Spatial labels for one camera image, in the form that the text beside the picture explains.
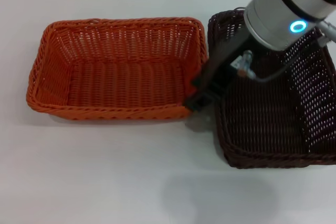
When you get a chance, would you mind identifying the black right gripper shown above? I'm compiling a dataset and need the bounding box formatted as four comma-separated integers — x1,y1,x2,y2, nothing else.
183,28,263,113

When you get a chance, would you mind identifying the dark brown woven basket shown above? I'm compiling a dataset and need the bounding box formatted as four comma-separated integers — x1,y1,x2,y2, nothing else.
207,8,336,169

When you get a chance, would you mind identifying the orange woven plastic basket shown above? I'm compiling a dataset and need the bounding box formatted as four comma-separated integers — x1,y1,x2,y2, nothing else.
26,17,210,121

